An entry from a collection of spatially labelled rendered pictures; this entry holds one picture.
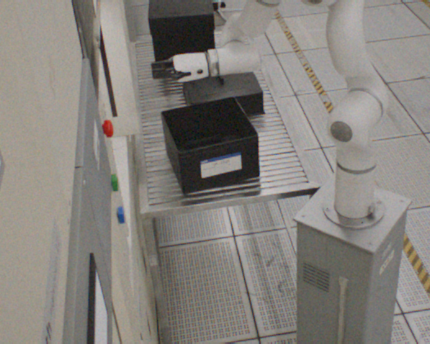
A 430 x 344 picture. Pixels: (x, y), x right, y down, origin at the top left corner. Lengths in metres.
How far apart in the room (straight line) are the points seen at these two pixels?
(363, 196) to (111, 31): 0.94
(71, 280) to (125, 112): 1.48
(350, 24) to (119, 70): 0.81
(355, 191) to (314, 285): 0.40
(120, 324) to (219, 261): 1.52
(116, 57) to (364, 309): 1.13
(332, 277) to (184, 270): 1.01
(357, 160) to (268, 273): 1.15
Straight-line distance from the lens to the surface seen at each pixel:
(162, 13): 2.84
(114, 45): 2.11
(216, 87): 2.52
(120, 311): 1.48
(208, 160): 2.09
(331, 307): 2.23
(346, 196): 1.98
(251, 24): 1.86
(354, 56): 1.75
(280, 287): 2.86
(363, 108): 1.78
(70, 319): 0.76
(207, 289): 2.87
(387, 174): 3.48
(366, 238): 1.98
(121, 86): 2.18
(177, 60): 1.99
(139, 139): 2.45
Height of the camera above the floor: 2.11
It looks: 34 degrees down
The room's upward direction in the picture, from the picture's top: 4 degrees counter-clockwise
